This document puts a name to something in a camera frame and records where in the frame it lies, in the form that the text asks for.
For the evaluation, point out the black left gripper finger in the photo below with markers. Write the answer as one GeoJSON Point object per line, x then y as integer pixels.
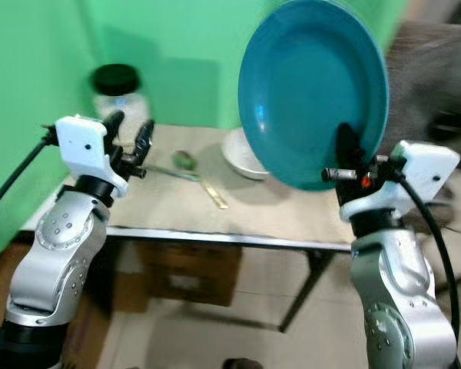
{"type": "Point", "coordinates": [114, 123]}
{"type": "Point", "coordinates": [144, 142]}

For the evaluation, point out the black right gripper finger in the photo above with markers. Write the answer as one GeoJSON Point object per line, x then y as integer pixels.
{"type": "Point", "coordinates": [349, 146]}

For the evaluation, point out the teal plate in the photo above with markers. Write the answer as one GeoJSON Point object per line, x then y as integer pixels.
{"type": "Point", "coordinates": [307, 84]}

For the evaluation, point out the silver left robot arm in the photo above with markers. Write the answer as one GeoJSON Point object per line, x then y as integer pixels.
{"type": "Point", "coordinates": [54, 254]}

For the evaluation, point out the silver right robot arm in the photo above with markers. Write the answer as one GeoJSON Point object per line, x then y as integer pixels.
{"type": "Point", "coordinates": [399, 300]}

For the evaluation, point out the glass jar black lid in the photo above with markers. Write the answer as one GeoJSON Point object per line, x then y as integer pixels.
{"type": "Point", "coordinates": [117, 84]}

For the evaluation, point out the silver utensil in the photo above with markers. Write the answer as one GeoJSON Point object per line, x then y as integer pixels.
{"type": "Point", "coordinates": [173, 172]}

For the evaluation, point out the white bowl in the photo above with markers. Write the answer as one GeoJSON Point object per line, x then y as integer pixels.
{"type": "Point", "coordinates": [240, 157]}

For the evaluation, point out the black folding table leg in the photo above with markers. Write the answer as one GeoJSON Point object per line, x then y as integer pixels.
{"type": "Point", "coordinates": [306, 288]}

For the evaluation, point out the brown cardboard box with label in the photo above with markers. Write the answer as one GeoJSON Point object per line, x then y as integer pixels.
{"type": "Point", "coordinates": [188, 273]}

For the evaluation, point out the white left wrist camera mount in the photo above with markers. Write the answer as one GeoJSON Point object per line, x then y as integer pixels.
{"type": "Point", "coordinates": [83, 144]}

